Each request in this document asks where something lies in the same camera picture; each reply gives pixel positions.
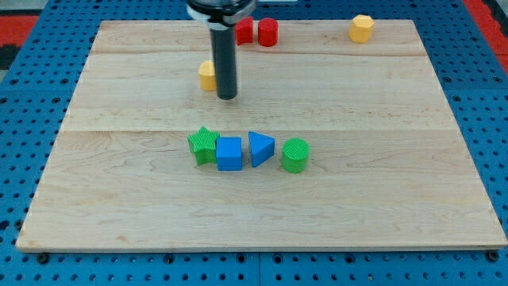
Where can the blue cube block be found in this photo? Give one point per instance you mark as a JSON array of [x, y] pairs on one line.
[[229, 154]]

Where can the yellow heart block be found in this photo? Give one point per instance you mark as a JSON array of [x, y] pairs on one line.
[[207, 77]]

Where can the green cylinder block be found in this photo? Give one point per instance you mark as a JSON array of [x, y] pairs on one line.
[[295, 154]]

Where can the green star block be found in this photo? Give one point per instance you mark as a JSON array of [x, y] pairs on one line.
[[203, 145]]

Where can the yellow hexagon block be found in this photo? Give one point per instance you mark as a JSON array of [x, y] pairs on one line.
[[361, 28]]

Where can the red block behind rod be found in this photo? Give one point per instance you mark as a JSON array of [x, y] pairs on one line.
[[244, 31]]

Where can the light wooden board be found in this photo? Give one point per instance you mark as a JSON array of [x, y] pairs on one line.
[[388, 169]]

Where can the blue triangle block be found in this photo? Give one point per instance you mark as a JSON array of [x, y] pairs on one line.
[[262, 147]]

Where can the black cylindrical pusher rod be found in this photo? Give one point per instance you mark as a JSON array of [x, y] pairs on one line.
[[223, 45]]

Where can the red circle block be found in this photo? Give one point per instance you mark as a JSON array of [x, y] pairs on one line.
[[268, 32]]

